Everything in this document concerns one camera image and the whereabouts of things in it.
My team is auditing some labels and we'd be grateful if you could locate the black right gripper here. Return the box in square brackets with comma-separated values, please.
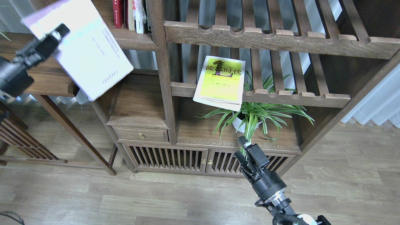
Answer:
[234, 136, 287, 202]

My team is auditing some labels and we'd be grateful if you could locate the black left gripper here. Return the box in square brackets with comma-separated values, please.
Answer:
[0, 24, 70, 98]

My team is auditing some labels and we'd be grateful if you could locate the white purple book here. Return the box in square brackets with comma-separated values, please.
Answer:
[21, 0, 134, 102]

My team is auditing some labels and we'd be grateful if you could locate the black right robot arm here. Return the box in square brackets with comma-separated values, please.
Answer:
[234, 136, 330, 225]

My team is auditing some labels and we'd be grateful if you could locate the wooden side table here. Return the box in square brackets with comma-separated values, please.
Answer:
[0, 33, 117, 176]

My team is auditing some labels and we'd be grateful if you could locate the white plant pot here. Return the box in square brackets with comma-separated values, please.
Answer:
[232, 113, 263, 133]

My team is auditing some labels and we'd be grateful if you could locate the spider plant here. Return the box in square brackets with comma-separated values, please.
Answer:
[195, 67, 315, 157]

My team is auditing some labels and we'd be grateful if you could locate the yellow green book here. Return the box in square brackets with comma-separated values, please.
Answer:
[193, 56, 245, 112]

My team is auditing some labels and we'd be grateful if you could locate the dark wooden bookshelf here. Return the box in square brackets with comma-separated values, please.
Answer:
[94, 0, 399, 176]

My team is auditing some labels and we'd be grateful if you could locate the upright white book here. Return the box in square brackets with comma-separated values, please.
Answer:
[133, 0, 147, 34]

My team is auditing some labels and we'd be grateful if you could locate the white curtain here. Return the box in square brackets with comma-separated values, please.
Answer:
[341, 65, 400, 128]

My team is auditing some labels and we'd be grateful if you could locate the black floor cable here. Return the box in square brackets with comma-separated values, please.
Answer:
[0, 212, 25, 225]

